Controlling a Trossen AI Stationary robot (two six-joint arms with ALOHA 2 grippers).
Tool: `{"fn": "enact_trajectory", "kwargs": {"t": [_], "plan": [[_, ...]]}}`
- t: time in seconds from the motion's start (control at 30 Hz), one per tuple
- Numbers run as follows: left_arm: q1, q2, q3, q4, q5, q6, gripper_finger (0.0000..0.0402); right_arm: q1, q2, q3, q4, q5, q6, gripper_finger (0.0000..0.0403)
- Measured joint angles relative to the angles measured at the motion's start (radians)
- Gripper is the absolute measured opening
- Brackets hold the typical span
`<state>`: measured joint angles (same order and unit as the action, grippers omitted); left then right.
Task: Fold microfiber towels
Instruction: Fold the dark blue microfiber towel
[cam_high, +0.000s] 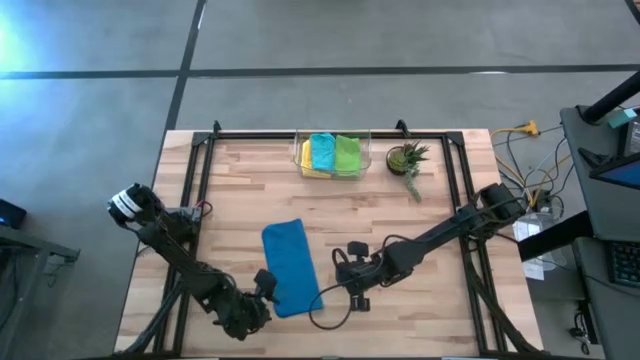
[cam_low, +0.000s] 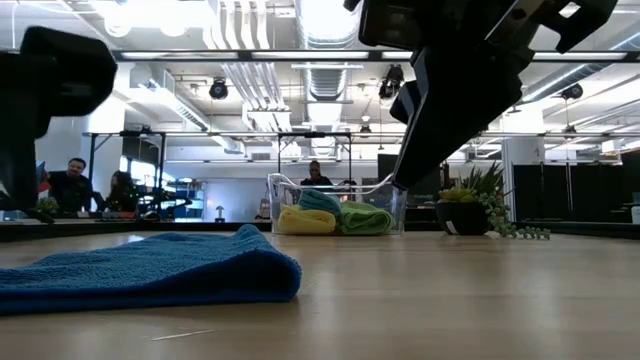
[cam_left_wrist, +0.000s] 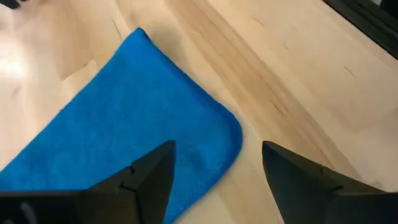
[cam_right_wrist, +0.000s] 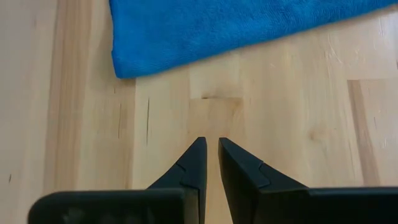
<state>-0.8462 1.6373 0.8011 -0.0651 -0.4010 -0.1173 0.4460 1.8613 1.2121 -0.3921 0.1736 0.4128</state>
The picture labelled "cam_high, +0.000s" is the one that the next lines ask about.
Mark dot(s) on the white paper box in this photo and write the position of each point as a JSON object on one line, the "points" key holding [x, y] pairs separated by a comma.
{"points": [[534, 270]]}

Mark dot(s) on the small teal box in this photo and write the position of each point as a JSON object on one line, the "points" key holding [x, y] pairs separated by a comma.
{"points": [[621, 119]]}

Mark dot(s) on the yellow microfiber towel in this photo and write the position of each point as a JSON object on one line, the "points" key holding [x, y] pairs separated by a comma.
{"points": [[305, 160]]}

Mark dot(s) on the black side cart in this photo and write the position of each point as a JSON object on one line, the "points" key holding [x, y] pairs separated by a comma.
{"points": [[30, 245]]}

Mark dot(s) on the grey desktop device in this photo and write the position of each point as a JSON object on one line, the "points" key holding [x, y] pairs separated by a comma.
{"points": [[634, 137]]}

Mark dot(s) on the black desk beam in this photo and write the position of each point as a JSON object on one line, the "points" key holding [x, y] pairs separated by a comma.
{"points": [[555, 237]]}

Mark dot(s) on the green microfiber towel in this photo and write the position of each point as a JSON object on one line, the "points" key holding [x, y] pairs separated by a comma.
{"points": [[347, 155]]}

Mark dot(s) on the teal microfiber towel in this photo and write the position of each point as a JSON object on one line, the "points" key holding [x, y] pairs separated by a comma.
{"points": [[322, 150]]}

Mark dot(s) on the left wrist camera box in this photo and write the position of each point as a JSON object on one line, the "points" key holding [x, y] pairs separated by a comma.
{"points": [[265, 283]]}

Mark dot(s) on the laptop with blue screen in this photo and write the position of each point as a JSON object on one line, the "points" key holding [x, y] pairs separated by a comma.
{"points": [[625, 175]]}

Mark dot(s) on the potted succulent plant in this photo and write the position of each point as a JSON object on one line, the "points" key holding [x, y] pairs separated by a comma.
{"points": [[400, 160]]}

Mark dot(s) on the black power adapter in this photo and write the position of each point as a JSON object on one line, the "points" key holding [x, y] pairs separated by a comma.
{"points": [[580, 330]]}

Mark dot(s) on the backlit black keyboard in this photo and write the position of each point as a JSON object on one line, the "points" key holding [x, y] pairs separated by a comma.
{"points": [[625, 262]]}

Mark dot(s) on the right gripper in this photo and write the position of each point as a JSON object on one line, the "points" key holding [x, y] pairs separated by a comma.
{"points": [[362, 275]]}

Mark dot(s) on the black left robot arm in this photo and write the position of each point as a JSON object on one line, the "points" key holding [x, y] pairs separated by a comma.
{"points": [[175, 250]]}

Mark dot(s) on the black pole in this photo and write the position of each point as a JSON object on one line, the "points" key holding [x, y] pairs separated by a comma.
{"points": [[612, 100]]}

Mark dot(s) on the clear plastic bin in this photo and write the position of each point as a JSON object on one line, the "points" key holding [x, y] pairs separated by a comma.
{"points": [[367, 150]]}

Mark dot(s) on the black aluminium table frame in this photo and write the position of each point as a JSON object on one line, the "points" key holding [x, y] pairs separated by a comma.
{"points": [[250, 134]]}

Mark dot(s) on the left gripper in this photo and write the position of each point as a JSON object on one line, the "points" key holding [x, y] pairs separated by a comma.
{"points": [[242, 315]]}

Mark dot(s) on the black device with blue light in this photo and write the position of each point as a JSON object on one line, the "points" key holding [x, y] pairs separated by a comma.
{"points": [[12, 215]]}

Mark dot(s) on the grey desk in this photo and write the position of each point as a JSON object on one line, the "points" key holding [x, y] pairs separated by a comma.
{"points": [[615, 320], [570, 130]]}

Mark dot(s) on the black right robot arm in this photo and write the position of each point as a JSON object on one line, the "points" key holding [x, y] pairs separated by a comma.
{"points": [[440, 235]]}

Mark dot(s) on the blue microfiber towel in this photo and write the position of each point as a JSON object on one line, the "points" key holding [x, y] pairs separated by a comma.
{"points": [[292, 265]]}

